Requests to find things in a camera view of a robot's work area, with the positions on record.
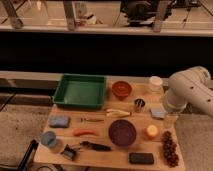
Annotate black eraser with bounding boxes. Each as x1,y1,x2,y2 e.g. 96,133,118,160
129,153,154,164

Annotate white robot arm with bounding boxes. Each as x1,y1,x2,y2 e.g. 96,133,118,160
162,66,213,118

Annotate small metal cup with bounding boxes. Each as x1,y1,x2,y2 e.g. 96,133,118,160
134,98,145,113

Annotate blue plastic cup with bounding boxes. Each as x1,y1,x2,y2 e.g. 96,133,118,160
41,131,57,148

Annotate orange-red bowl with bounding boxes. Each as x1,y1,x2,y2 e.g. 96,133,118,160
112,81,132,100

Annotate peeled banana toy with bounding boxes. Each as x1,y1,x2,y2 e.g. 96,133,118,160
106,109,131,117

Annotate green plastic tray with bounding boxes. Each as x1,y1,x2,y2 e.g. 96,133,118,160
53,74,106,109

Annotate small brass spoon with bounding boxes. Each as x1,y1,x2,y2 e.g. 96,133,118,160
80,118,104,122

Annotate orange carrot toy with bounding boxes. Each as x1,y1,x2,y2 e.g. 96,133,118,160
73,129,99,136

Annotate wooden board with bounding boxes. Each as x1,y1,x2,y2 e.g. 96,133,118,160
34,82,185,171

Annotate blue-grey sponge pad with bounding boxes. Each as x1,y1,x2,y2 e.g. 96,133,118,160
150,108,165,119

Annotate blue sponge block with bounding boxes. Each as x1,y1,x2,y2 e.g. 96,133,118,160
49,116,70,128

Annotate yellow-red apple toy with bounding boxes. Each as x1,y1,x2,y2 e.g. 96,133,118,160
145,125,159,139

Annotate black binder clip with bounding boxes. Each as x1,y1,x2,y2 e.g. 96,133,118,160
61,145,79,161

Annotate dark red grape bunch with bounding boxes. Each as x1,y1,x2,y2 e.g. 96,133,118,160
162,131,179,167

